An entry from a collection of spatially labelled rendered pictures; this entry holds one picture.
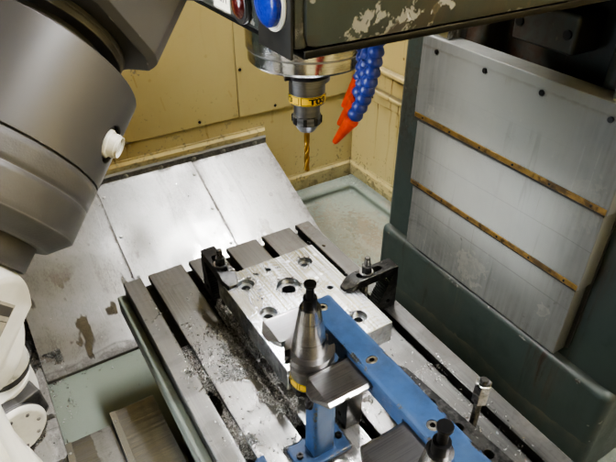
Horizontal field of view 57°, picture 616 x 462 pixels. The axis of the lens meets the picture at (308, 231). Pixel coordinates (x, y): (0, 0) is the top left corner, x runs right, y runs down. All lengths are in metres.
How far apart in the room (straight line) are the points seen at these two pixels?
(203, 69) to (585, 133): 1.20
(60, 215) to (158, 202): 1.60
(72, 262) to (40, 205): 1.51
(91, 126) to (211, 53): 1.62
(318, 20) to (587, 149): 0.71
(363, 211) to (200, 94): 0.74
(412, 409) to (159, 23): 0.51
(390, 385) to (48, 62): 0.54
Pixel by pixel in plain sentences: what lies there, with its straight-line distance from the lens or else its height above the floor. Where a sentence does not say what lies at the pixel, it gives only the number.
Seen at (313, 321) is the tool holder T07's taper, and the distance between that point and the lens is 0.66.
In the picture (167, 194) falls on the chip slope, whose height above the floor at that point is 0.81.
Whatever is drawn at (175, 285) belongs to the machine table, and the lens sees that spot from 1.33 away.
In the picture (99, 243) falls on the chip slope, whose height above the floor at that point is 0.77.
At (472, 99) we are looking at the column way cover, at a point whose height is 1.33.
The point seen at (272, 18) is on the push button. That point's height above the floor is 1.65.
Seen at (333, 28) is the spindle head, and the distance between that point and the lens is 0.38.
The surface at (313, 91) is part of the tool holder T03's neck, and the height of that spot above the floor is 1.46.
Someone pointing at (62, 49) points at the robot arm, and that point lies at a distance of 0.23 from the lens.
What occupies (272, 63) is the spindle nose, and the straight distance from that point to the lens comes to 0.71.
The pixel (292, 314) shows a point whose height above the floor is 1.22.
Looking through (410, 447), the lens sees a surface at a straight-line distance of 0.64.
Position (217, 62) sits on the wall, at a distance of 1.86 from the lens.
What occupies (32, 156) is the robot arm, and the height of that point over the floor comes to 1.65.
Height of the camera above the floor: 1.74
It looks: 35 degrees down
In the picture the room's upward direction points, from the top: straight up
